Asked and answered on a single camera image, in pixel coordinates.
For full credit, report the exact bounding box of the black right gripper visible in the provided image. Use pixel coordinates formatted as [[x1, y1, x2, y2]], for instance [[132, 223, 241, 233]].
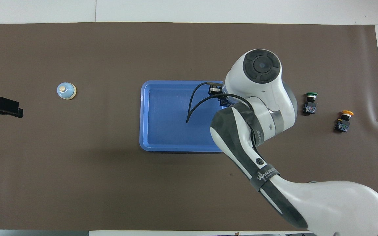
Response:
[[207, 82, 226, 96]]

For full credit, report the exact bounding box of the yellow push button switch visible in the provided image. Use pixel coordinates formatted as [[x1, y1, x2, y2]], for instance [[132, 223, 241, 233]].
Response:
[[334, 110, 354, 133]]

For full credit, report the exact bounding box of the green push button switch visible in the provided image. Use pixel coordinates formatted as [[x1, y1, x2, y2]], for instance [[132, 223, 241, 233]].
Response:
[[302, 92, 318, 115]]

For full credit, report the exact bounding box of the blue plastic tray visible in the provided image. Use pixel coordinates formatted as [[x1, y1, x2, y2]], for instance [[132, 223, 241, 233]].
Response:
[[139, 80, 231, 152]]

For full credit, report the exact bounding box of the red push button switch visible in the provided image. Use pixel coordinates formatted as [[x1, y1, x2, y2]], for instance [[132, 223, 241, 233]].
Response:
[[220, 96, 235, 108]]

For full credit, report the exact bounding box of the light blue call bell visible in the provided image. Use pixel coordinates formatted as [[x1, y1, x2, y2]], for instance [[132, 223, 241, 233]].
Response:
[[57, 81, 77, 100]]

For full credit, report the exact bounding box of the brown table mat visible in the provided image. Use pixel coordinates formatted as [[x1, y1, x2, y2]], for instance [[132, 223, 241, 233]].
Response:
[[0, 22, 378, 232]]

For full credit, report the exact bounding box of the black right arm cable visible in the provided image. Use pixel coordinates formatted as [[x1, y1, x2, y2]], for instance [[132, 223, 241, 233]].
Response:
[[186, 82, 255, 124]]

